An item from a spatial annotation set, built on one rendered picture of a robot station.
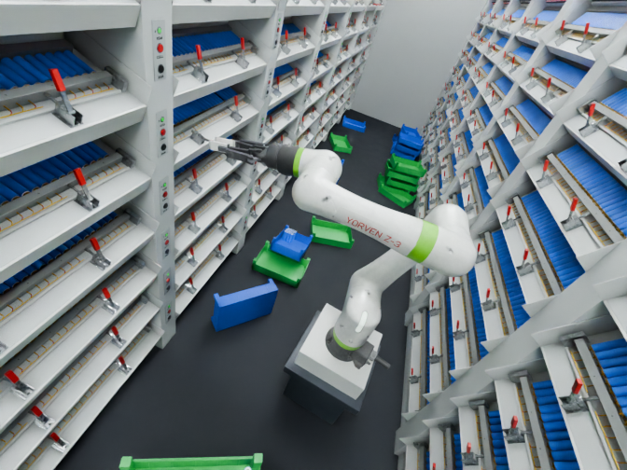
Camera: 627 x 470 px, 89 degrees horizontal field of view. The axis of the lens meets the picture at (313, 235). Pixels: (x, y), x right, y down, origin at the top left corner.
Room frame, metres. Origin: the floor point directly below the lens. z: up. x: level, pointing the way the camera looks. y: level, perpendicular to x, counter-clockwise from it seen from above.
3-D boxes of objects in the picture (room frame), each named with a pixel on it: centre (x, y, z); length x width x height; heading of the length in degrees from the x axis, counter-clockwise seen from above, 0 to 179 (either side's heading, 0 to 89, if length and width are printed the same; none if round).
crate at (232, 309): (0.97, 0.21, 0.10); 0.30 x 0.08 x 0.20; 134
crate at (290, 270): (1.38, 0.13, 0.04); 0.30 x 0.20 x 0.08; 85
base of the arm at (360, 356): (0.74, -0.31, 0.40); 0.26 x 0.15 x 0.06; 70
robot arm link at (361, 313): (0.77, -0.26, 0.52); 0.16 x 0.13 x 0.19; 177
